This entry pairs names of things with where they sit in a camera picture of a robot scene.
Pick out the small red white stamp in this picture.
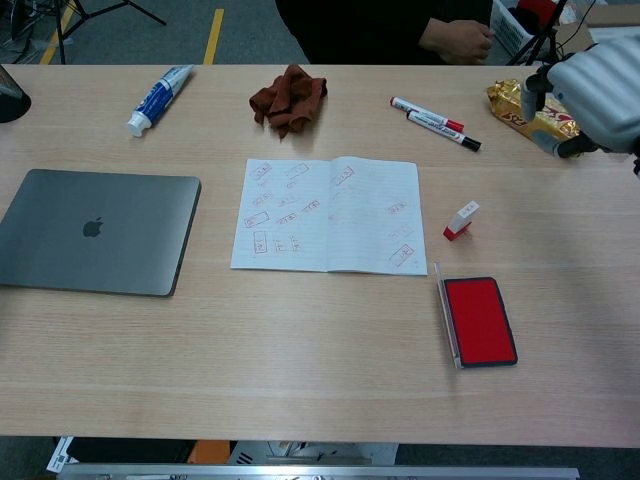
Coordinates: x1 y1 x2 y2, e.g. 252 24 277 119
442 200 481 242

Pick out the grey laptop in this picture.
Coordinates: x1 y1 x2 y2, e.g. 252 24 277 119
0 168 203 298

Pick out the orange object under table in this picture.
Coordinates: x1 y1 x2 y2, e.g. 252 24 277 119
188 439 232 465

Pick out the red object in basket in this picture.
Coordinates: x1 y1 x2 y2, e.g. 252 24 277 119
517 0 557 24

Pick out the blue white toothpaste tube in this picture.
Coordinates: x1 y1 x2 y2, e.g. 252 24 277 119
126 64 195 139

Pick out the gold snack package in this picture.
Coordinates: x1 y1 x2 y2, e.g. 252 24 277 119
487 78 584 157

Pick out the cardboard box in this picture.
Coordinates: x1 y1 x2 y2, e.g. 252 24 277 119
555 7 640 51

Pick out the black rounded object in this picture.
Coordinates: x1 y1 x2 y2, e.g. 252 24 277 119
0 64 32 124

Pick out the brown crumpled cloth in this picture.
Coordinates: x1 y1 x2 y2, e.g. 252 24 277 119
248 63 329 141

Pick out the red ink pad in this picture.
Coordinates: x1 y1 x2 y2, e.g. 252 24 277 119
433 262 519 370

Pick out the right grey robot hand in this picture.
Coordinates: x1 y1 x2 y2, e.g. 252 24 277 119
519 35 640 160

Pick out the red capped whiteboard marker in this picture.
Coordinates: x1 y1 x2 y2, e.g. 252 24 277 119
389 95 465 133

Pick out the aluminium rail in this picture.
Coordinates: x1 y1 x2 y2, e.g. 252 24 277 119
57 464 581 480

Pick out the bystander bare hand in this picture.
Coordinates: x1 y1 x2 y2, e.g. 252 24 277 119
418 19 496 65

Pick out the white plastic basket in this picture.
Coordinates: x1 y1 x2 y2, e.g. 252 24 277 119
489 0 536 52

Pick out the open lined notebook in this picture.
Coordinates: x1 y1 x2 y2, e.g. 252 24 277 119
230 156 429 277

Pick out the person in black clothes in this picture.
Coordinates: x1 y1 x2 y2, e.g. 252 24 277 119
274 0 496 65

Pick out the black tripod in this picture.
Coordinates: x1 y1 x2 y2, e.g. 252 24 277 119
505 0 571 66
49 0 168 65

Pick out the black capped whiteboard marker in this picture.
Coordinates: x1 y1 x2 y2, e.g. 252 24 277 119
406 110 483 153

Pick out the white label sheet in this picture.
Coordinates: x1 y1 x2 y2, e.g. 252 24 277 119
46 436 76 474

